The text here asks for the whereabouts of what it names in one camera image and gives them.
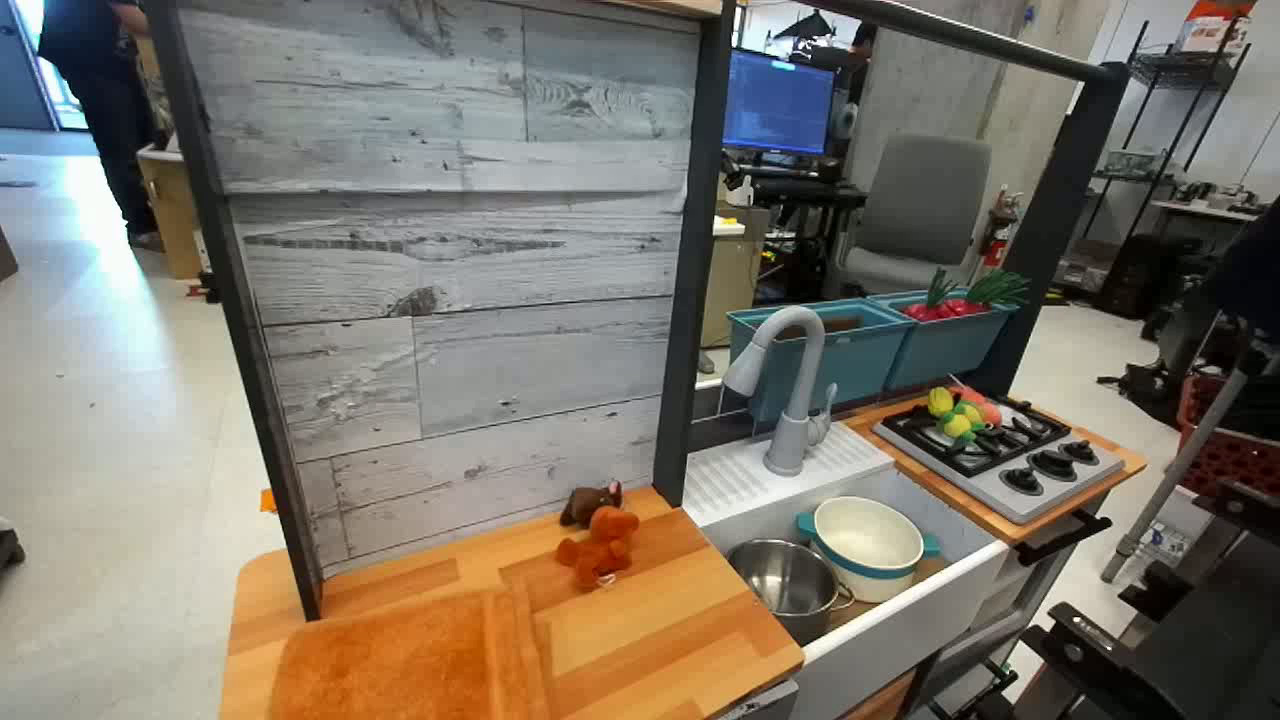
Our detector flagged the orange plush toy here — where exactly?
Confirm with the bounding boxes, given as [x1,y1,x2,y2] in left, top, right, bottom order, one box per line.
[556,509,642,592]

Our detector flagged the red radish toys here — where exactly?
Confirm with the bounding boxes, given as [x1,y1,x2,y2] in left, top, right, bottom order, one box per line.
[904,273,1029,321]

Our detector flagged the grey office chair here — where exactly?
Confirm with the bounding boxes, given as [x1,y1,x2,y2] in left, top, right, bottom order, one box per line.
[840,137,991,291]

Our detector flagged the steel pot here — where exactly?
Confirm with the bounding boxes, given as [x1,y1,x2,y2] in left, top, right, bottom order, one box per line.
[729,539,840,645]

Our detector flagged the wooden cutting board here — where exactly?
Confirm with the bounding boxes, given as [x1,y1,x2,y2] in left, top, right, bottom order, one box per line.
[269,592,551,720]

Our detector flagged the blue computer monitor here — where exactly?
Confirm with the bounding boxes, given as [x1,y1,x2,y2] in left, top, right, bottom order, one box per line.
[723,52,834,154]

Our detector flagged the white sink basin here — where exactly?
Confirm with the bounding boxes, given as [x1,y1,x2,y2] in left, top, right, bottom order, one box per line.
[685,426,1061,720]

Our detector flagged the black metal frame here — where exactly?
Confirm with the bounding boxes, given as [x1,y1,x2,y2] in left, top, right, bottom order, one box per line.
[140,0,1132,625]

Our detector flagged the teal planter box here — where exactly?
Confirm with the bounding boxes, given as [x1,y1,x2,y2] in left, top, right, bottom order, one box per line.
[873,291,1011,391]
[747,299,909,426]

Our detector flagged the toy stove top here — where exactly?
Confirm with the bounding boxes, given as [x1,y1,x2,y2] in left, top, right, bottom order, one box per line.
[873,405,1125,524]

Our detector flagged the grey wood backsplash panel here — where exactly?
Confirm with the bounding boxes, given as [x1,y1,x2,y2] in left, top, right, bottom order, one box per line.
[176,0,703,575]

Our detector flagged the green yellow plush vegetable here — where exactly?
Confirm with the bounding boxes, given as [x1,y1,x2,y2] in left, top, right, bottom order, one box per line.
[928,386,983,438]

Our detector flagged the right teal planter box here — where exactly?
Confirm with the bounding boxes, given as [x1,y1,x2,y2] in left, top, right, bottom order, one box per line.
[873,291,1011,391]

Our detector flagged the left teal planter box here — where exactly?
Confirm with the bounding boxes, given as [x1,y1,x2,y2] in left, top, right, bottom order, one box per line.
[747,299,909,426]

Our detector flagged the grey toy faucet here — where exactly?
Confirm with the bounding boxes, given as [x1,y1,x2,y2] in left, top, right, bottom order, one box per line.
[723,302,834,475]

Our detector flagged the white teal enamel pot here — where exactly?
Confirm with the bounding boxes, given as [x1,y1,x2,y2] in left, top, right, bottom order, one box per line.
[796,497,942,605]

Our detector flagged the brown plush toy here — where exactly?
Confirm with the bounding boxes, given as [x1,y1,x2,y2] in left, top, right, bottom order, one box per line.
[559,482,625,526]

